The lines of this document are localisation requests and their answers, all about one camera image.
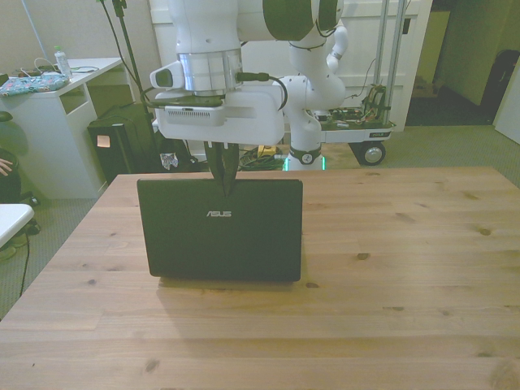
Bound white desk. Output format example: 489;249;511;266
0;56;136;200

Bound patterned teal cloth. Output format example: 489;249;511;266
0;71;68;98

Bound black Asus laptop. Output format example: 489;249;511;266
136;177;304;283

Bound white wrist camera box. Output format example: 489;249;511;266
158;104;227;128

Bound clear plastic bottle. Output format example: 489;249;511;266
53;45;74;80

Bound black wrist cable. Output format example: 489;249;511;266
236;71;288;112

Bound wheeled electronics cart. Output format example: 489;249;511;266
318;0;411;167

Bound green floor cables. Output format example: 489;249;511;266
237;145;288;171

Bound black computer tower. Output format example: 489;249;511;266
86;115;137;184

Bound black tripod stand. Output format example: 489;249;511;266
94;0;160;135

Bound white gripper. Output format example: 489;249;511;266
154;89;286;197

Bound small white table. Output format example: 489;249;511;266
0;202;36;248

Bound black camera cable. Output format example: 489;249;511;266
139;86;167;111

